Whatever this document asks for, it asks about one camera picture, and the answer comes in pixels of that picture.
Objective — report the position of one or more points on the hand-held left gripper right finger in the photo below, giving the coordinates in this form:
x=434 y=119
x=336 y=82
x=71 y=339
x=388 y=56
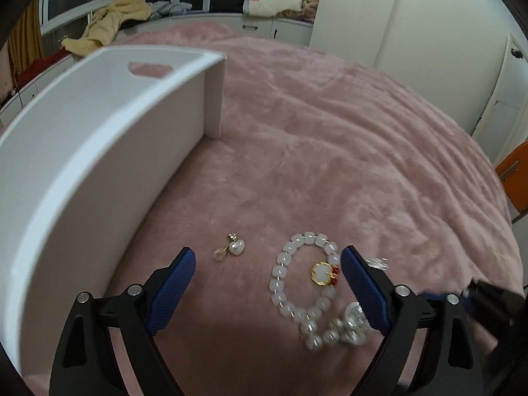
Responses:
x=365 y=288

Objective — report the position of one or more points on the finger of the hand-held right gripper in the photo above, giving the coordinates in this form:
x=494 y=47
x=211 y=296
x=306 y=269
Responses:
x=491 y=305

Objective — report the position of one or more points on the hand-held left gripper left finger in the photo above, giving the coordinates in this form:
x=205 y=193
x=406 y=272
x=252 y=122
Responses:
x=173 y=293

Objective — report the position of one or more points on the white storage box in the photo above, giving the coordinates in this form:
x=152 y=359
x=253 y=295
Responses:
x=82 y=165

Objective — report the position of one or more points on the small silver jewelry piece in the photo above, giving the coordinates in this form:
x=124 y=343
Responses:
x=378 y=262

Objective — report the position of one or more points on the clear drop earring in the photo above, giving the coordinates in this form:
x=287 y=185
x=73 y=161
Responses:
x=218 y=254

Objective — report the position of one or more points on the pearl stud earring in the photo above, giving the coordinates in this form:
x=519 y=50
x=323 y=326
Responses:
x=236 y=248

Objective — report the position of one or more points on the orange chair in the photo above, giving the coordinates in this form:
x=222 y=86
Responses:
x=517 y=177

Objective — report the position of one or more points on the pink plush blanket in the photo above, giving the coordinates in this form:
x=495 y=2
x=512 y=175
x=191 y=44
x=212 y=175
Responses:
x=330 y=152

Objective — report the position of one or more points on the white door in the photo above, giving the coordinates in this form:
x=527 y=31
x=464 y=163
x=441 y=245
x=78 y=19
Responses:
x=501 y=90

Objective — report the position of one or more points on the red cloth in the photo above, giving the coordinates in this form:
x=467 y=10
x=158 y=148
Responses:
x=43 y=64

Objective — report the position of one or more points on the yellow cloth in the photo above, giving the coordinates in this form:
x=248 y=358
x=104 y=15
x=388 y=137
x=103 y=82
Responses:
x=111 y=18

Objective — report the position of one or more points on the grey clothes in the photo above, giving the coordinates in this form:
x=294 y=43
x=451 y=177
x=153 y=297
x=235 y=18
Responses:
x=171 y=9

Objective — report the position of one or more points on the brown curtain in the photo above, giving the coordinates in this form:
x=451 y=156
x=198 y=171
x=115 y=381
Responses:
x=27 y=45

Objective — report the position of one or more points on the pile of folded clothes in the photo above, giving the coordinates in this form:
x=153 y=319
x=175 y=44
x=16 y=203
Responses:
x=312 y=4

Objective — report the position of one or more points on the rolled cream blanket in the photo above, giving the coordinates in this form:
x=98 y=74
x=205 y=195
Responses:
x=274 y=3

